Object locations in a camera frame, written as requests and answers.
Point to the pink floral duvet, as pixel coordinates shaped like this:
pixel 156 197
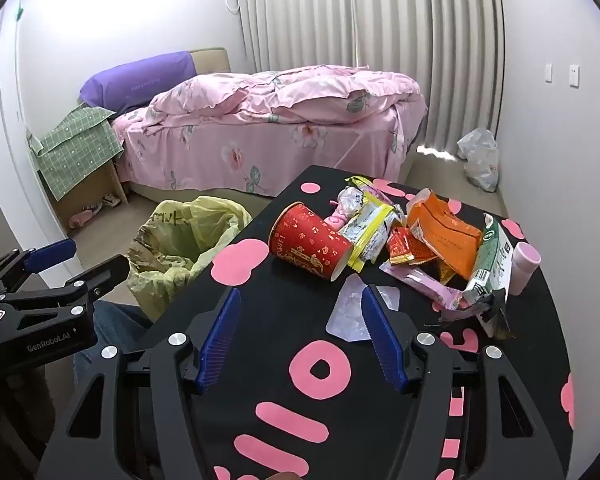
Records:
pixel 290 92

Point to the purple pillow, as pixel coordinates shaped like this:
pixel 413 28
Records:
pixel 135 80

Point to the green wall hook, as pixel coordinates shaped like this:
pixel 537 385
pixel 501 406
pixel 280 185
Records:
pixel 19 11

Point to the green and white packet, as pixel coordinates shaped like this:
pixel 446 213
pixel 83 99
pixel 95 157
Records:
pixel 490 260

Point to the clear plastic blister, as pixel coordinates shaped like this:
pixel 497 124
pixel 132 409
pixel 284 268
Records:
pixel 347 317

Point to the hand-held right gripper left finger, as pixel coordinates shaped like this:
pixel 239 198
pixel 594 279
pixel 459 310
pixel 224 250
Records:
pixel 221 337

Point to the orange packet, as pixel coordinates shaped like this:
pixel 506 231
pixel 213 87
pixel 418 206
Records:
pixel 445 240

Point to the wooden nightstand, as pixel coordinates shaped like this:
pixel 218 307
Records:
pixel 97 185

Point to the white and yellow wrapper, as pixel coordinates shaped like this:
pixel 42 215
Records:
pixel 367 232

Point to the pink floral bed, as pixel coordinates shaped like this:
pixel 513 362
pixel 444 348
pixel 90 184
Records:
pixel 220 152

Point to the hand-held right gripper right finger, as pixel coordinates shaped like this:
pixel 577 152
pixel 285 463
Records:
pixel 384 340

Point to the pink pig-shaped bottle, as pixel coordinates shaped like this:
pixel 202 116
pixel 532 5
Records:
pixel 337 221

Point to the grey white curtain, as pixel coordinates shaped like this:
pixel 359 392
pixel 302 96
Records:
pixel 405 20

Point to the green checked cloth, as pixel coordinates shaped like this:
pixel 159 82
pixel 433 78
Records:
pixel 75 142

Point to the yellow green wrapper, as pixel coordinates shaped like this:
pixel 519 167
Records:
pixel 360 182

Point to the white shoe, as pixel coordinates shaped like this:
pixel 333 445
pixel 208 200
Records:
pixel 111 200

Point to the small pink cylinder bottle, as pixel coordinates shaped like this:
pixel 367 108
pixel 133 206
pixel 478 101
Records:
pixel 522 267

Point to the white curtain wand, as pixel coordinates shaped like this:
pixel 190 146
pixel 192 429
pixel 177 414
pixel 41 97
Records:
pixel 356 30

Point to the dark crumpled wrapper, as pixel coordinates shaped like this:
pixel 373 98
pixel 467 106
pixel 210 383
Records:
pixel 500 322

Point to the beige headboard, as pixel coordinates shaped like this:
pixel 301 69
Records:
pixel 212 60

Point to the red paper cup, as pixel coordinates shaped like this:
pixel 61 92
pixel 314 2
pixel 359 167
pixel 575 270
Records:
pixel 305 240

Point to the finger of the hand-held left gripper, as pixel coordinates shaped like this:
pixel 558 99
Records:
pixel 102 275
pixel 50 254

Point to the pink slipper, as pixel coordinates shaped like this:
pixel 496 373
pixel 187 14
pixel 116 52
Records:
pixel 82 218

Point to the white wall switch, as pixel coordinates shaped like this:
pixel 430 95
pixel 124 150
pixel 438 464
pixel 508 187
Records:
pixel 549 73

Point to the white plastic bag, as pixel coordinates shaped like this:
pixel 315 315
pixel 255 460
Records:
pixel 480 157

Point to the white wall socket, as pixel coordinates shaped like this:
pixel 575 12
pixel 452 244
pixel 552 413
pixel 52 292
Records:
pixel 574 75

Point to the small red packet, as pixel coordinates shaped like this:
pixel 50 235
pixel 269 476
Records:
pixel 405 247

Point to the light pink wrapper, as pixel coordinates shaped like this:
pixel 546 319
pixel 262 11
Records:
pixel 420 280

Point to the trash bin with yellow bag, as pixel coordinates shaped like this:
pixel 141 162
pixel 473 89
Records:
pixel 180 245

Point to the person's jeans leg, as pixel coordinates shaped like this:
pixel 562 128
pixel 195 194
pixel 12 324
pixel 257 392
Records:
pixel 115 325

